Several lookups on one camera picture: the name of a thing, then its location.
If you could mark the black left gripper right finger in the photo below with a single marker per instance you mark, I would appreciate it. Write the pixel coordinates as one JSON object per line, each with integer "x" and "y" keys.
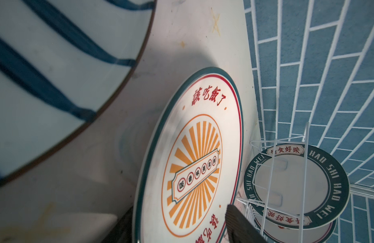
{"x": 239, "y": 229}

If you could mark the white wire dish rack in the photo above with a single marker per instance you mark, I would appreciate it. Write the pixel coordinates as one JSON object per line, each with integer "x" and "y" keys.
{"x": 258, "y": 221}

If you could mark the blue striped white plate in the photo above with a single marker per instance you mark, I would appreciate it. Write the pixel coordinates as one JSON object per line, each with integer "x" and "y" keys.
{"x": 62, "y": 64}

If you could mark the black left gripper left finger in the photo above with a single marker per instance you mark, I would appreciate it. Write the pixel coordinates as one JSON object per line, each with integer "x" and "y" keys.
{"x": 122, "y": 231}

